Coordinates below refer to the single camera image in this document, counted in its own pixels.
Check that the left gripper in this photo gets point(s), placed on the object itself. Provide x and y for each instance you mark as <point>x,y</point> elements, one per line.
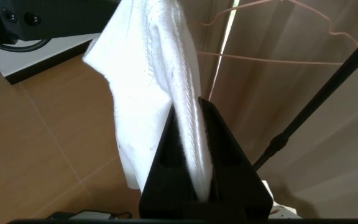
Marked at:
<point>61,17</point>

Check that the pink clothes hanger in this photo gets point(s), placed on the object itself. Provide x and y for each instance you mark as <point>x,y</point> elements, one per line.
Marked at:
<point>275,60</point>

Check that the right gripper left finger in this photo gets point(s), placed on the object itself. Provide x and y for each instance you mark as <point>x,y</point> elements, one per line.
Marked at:
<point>166,180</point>

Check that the beige curtain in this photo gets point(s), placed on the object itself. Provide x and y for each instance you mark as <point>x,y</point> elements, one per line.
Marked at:
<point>322,140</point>

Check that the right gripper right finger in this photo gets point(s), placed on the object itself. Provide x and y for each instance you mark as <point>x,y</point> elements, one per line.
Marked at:
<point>238,180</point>

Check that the black clothes rack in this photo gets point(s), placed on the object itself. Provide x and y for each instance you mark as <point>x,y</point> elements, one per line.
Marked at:
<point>322,93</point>

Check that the white printed t-shirt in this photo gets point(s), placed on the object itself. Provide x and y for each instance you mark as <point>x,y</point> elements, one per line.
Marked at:
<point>148,77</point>

